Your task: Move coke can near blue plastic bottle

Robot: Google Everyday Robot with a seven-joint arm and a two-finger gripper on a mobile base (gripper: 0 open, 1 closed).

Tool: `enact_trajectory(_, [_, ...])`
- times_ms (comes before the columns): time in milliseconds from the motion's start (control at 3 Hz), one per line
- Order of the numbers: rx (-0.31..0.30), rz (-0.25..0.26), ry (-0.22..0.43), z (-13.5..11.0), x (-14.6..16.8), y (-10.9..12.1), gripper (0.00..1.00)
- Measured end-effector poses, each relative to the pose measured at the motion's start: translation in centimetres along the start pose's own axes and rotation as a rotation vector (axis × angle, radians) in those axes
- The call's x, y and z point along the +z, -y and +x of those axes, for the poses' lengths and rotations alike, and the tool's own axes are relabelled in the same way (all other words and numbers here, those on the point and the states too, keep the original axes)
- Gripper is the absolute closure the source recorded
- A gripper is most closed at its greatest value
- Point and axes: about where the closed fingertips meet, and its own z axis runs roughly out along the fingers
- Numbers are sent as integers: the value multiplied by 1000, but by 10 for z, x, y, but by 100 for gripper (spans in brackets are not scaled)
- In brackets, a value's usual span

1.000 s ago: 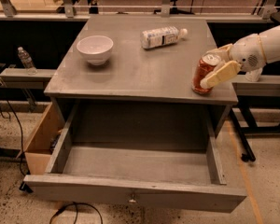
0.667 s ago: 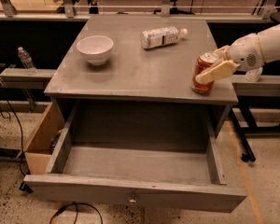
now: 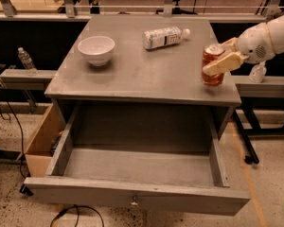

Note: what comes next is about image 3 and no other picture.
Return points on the cardboard box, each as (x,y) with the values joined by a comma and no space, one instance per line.
(38,150)

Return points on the blue plastic bottle lying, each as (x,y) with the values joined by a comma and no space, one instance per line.
(162,37)

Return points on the red coke can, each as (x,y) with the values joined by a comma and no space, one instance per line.
(210,54)

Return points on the grey cabinet with top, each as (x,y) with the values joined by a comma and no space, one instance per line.
(171,74)

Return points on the metal drawer knob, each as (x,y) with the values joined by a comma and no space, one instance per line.
(134,202)

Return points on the clear bottle right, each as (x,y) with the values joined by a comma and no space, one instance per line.
(257,73)

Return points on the open grey drawer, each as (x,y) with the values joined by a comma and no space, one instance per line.
(168,156)

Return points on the clear water bottle left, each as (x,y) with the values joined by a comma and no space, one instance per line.
(27,62)

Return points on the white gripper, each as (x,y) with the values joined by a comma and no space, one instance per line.
(254,46)

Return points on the grey bench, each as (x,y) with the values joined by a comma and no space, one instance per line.
(19,79)
(270,87)

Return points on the white ceramic bowl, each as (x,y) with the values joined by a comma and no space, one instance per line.
(97,50)

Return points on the grey bench right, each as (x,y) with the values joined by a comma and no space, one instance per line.
(270,87)

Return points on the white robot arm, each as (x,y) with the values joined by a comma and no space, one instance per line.
(276,30)

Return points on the grey bench left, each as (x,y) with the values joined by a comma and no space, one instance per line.
(19,79)

